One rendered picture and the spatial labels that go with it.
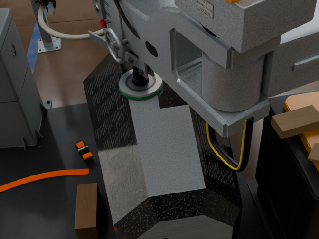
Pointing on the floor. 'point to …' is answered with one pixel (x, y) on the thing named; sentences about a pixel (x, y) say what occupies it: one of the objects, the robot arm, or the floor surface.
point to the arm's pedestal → (17, 90)
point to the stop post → (51, 41)
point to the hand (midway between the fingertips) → (51, 11)
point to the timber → (88, 211)
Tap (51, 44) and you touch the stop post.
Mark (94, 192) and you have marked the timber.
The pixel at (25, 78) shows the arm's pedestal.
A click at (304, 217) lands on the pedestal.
